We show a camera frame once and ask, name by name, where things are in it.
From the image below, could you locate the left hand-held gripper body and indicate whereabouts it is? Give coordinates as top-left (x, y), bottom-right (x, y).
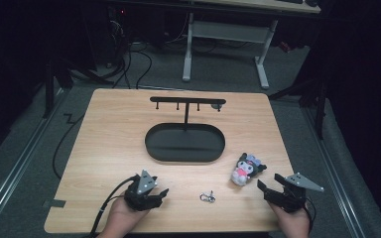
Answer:
top-left (123, 169), bottom-right (159, 212)

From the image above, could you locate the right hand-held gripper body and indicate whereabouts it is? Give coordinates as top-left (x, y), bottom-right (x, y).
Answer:
top-left (267, 172), bottom-right (325, 213)

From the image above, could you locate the left hand-held gripper cable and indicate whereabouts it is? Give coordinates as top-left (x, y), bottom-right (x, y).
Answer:
top-left (88, 176), bottom-right (140, 238)

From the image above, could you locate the small red thing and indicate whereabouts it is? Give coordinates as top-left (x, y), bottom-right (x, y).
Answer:
top-left (279, 41), bottom-right (293, 54)

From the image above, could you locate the metal floor rail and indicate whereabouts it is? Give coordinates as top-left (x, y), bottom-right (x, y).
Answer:
top-left (0, 87), bottom-right (66, 232)
top-left (302, 105), bottom-right (366, 238)

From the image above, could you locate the person's right hand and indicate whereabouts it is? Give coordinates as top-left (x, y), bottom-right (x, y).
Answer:
top-left (269, 201), bottom-right (313, 238)

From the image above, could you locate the hand-held gripper cable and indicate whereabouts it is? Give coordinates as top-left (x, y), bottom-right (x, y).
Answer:
top-left (88, 176), bottom-right (140, 238)
top-left (302, 196), bottom-right (317, 232)

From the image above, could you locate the black computer tower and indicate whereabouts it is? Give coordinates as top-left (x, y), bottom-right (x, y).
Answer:
top-left (107, 6), bottom-right (131, 67)

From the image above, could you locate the silver carabiner key ring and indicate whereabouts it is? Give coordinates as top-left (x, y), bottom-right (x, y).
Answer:
top-left (198, 190), bottom-right (217, 203)

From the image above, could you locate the black metal stand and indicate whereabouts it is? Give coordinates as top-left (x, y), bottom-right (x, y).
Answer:
top-left (267, 75), bottom-right (329, 140)
top-left (43, 56), bottom-right (113, 119)

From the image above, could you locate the grey tape strip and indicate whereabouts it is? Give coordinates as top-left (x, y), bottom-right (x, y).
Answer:
top-left (43, 198), bottom-right (66, 208)

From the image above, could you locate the white-legged wooden desk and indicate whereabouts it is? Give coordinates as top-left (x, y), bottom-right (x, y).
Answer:
top-left (182, 0), bottom-right (321, 90)

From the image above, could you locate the right hand-held gripper cable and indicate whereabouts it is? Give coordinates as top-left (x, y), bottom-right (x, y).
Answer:
top-left (302, 196), bottom-right (317, 232)

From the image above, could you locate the black hook rack with tray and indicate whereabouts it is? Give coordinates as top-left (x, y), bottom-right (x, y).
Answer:
top-left (144, 96), bottom-right (227, 164)

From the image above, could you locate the bundle of black cables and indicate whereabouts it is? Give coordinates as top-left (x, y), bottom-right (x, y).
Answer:
top-left (103, 19), bottom-right (154, 90)

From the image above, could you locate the person's left hand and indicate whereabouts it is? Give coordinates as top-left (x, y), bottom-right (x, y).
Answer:
top-left (106, 197), bottom-right (151, 233)

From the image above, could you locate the black floor cable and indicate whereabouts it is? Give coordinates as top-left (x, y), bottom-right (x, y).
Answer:
top-left (52, 113), bottom-right (86, 179)

